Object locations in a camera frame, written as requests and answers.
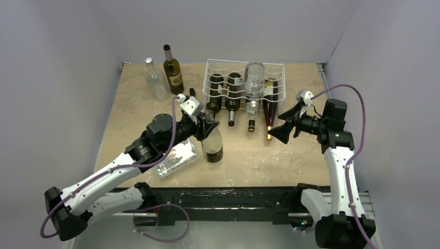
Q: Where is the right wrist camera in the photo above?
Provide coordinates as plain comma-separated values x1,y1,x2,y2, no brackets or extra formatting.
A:
296,89,314,118

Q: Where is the dark green lower bottle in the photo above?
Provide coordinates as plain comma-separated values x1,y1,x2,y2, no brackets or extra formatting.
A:
206,74,224,118

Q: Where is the black handled screwdriver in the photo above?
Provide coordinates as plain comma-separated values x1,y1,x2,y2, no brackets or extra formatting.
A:
189,88,196,97

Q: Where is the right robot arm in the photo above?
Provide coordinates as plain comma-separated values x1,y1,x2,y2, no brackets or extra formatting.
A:
268,99,376,248

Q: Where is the small dark bottle gold cap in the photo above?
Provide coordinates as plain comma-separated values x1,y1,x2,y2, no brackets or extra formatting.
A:
247,117,255,133

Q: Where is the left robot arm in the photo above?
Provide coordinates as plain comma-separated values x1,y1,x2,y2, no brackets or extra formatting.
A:
40,113,219,241

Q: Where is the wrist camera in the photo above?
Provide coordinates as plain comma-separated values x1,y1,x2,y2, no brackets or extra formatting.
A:
296,89,314,118
177,93,204,125

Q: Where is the red bottle gold foil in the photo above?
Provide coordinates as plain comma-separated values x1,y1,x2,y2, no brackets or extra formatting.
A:
262,78,279,141

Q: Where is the dark bottle silver collar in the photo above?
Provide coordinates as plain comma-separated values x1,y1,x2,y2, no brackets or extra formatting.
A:
225,72,241,127

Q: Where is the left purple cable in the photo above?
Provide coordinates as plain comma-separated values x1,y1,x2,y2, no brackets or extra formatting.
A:
39,96,181,239

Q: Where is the dark labelled wine bottle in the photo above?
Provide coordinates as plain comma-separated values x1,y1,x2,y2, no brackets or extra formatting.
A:
163,44,184,95

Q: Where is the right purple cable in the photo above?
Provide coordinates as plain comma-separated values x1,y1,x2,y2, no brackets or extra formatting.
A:
311,84,377,249

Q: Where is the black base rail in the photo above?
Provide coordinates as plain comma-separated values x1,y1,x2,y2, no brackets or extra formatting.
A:
113,186,331,228

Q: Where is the clear bottle silver cap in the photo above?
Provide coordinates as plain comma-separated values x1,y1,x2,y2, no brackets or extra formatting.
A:
144,57,169,101

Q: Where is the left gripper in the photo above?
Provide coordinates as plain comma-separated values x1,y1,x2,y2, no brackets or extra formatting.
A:
161,111,218,152

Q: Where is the clear plastic parts box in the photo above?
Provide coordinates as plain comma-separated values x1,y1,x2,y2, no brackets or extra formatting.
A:
155,139,199,178

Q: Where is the white wire wine rack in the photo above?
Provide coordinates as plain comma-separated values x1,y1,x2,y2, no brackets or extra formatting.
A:
202,59,286,111

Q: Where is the tall clear bottle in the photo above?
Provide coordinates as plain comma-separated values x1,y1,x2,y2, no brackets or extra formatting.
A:
201,109,223,163

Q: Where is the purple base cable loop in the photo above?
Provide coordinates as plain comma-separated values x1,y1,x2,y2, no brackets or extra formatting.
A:
132,202,190,243

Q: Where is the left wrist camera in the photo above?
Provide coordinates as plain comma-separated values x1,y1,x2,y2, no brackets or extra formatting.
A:
177,93,204,125

